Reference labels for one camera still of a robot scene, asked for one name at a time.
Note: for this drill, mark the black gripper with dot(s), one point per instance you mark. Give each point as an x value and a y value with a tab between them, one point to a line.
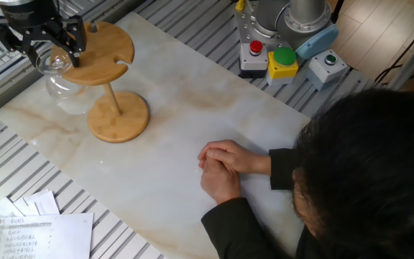
31	16

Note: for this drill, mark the clear stemmed glass cup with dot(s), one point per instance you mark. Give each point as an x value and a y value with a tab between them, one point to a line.
61	91

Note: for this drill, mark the round wooden glass rack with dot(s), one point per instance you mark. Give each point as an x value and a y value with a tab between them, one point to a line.
117	122

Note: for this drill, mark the left forearm dark sleeve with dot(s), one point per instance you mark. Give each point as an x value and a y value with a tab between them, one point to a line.
239	234

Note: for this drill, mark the right forearm dark sleeve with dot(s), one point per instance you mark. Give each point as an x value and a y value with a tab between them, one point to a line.
282	169

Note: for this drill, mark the person's left hand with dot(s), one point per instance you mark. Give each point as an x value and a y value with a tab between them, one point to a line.
221	183

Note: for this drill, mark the person's right hand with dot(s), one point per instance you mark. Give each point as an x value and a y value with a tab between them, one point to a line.
243	160

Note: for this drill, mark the white marble pattern mat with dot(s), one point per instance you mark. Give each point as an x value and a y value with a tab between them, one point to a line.
174	108

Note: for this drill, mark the white paper sheet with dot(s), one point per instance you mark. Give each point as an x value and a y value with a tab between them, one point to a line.
2	210
43	203

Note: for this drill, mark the printed paper sheet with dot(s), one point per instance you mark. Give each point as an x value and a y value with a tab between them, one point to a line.
41	237

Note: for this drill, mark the yellow clip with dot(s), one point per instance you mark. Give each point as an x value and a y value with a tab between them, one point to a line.
240	5

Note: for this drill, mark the grey box red button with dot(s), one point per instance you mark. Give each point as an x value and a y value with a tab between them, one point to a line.
253	59

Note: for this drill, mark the yellow box green button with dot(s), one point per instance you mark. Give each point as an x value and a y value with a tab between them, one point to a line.
282	66

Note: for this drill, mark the grey box small green button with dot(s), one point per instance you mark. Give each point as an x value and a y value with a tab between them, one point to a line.
327	70

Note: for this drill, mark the person's head black hair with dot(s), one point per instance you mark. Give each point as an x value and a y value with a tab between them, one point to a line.
372	172

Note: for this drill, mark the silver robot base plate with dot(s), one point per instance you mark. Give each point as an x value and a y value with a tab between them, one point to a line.
243	25

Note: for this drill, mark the aluminium frame post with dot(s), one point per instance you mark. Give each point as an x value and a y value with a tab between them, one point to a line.
412	57

